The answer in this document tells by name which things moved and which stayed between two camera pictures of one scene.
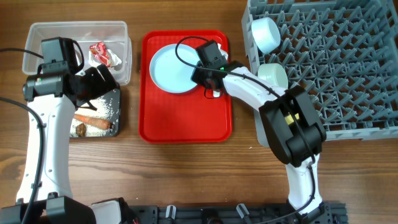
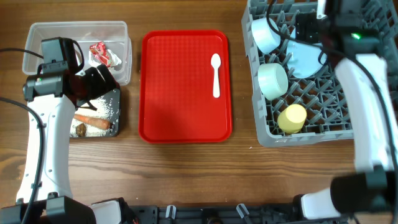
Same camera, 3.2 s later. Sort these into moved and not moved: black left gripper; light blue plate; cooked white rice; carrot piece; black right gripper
Moved: light blue plate; black right gripper
Not moved: black left gripper; cooked white rice; carrot piece
